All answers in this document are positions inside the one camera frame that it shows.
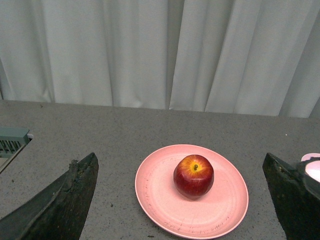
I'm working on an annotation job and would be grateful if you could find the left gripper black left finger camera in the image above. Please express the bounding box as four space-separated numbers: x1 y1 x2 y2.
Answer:
0 153 99 240

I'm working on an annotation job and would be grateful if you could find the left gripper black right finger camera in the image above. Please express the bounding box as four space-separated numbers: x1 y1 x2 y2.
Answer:
262 153 320 240

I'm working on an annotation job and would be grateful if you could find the light pink bowl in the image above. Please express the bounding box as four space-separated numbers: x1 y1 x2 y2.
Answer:
301 153 320 182

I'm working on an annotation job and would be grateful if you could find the pink plate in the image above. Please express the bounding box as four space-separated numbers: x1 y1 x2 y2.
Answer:
135 144 249 240

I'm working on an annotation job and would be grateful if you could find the red apple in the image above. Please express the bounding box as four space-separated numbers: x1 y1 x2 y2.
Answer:
173 154 215 200

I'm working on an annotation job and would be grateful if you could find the grey-green plastic rack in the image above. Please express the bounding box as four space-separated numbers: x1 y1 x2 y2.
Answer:
0 127 34 173

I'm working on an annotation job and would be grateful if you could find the white curtain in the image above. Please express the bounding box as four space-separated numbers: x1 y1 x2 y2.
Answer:
0 0 320 118

